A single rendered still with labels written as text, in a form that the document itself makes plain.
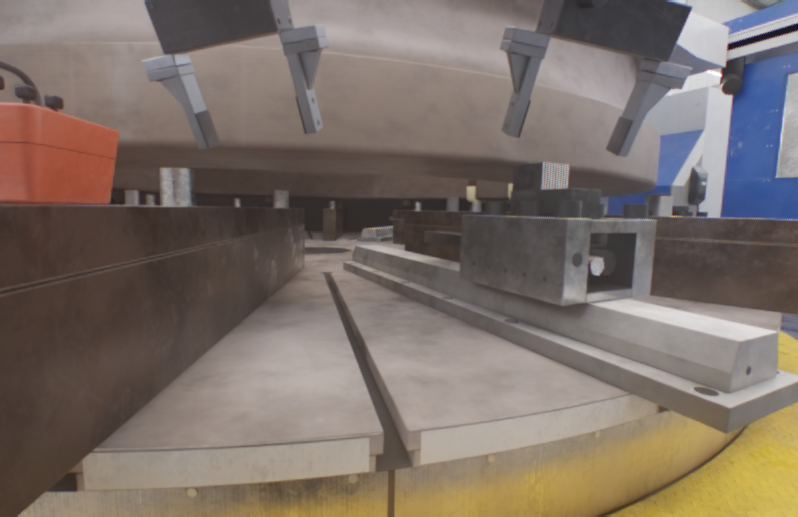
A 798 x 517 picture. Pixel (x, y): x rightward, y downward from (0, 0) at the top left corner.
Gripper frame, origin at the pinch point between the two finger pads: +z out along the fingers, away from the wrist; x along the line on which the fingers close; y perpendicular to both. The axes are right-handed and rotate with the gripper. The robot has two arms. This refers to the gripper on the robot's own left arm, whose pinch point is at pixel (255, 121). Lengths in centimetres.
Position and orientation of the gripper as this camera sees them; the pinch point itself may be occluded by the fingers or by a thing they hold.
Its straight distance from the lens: 51.7
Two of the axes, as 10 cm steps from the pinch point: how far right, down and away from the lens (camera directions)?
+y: 1.3, -5.0, 8.5
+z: 1.6, 8.6, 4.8
